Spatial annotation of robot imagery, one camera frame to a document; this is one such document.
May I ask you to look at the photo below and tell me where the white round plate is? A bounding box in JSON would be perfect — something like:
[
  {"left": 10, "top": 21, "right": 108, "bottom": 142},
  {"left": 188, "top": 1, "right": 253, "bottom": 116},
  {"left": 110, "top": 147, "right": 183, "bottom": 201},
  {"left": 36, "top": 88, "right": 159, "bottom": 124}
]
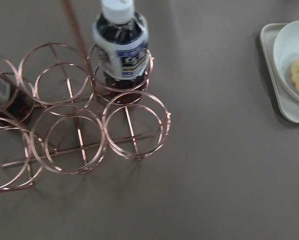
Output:
[{"left": 272, "top": 20, "right": 299, "bottom": 102}]

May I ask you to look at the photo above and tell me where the copper wire bottle rack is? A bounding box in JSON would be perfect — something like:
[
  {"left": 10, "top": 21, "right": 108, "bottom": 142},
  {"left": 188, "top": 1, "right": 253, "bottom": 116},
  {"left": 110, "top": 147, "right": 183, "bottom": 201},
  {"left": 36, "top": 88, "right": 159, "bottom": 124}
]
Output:
[{"left": 0, "top": 0, "right": 172, "bottom": 194}]

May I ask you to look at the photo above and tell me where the tea bottle white cap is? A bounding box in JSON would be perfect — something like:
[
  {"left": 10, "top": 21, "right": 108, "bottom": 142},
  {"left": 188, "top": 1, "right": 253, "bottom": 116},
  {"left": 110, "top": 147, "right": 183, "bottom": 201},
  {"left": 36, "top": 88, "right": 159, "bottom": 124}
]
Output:
[{"left": 92, "top": 0, "right": 150, "bottom": 99}]

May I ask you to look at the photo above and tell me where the cream bunny tray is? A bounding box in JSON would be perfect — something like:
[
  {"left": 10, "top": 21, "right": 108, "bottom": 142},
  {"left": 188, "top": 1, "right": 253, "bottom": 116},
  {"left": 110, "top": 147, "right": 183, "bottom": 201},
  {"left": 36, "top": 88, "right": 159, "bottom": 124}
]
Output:
[{"left": 259, "top": 23, "right": 299, "bottom": 124}]

